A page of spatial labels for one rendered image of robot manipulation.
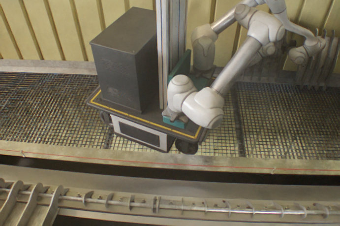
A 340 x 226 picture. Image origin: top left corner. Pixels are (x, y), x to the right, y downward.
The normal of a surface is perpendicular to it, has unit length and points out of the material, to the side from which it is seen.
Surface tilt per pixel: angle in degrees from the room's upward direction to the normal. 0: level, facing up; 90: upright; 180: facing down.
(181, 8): 90
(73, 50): 90
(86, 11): 90
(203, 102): 36
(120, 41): 0
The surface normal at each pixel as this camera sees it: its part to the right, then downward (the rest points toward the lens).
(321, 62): -0.07, 0.53
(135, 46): 0.00, -0.72
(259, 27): -0.51, -0.17
